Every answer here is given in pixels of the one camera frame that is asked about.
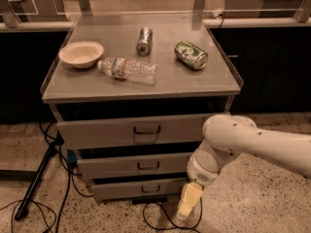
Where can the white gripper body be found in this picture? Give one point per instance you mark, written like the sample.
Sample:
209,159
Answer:
201,175

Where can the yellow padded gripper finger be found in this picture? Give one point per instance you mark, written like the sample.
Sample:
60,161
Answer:
190,196

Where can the grey bottom drawer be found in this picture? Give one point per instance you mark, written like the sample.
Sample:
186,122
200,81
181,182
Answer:
117,191

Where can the grey drawer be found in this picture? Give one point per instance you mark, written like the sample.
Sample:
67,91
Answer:
117,191
131,131
131,166

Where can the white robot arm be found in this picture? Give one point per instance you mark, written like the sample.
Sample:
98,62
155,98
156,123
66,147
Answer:
224,137

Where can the grey middle drawer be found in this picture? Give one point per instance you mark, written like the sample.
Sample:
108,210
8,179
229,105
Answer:
131,166

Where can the grey top drawer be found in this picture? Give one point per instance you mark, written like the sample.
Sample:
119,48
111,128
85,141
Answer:
131,131

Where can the grey drawer cabinet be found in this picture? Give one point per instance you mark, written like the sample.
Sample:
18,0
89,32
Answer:
130,94

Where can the clear plastic water bottle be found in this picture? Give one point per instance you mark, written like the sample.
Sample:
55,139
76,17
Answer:
128,70

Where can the green soda can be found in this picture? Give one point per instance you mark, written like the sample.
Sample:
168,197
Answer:
191,55

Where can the blue box behind cabinet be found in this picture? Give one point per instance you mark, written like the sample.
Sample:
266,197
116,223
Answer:
71,158

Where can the silver slim can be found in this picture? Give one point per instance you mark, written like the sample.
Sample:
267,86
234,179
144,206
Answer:
145,41

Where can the white counter ledge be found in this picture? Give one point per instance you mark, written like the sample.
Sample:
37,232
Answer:
212,23

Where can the white bowl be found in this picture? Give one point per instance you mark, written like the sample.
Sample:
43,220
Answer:
81,54

